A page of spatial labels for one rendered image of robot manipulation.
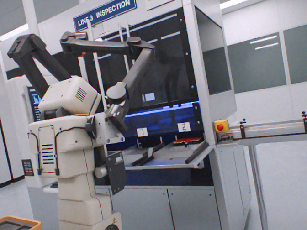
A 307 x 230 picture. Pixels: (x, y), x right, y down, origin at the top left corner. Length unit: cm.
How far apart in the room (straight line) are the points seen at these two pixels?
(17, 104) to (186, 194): 130
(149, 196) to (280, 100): 469
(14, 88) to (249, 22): 537
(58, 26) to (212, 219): 195
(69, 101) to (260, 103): 553
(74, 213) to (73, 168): 20
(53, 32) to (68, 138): 161
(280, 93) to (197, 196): 464
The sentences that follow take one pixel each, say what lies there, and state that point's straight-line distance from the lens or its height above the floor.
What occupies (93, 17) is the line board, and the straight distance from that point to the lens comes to 211.
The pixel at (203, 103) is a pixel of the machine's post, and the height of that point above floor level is 116.
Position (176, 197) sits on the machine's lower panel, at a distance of 190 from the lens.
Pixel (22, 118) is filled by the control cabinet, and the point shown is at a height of 128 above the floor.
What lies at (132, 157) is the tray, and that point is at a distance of 164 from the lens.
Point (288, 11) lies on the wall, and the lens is 632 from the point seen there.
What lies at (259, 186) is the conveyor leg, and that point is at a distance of 187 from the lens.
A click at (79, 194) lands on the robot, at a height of 93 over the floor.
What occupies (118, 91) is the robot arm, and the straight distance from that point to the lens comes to 98.
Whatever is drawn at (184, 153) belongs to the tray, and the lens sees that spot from 146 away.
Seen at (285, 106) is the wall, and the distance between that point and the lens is 621.
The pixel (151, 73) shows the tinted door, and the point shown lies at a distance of 179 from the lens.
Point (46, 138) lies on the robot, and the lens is 102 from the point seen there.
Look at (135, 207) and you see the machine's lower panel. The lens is 212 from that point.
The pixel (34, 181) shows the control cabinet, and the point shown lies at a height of 85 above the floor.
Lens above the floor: 123
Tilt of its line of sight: 3 degrees down
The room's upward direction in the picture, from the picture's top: 10 degrees counter-clockwise
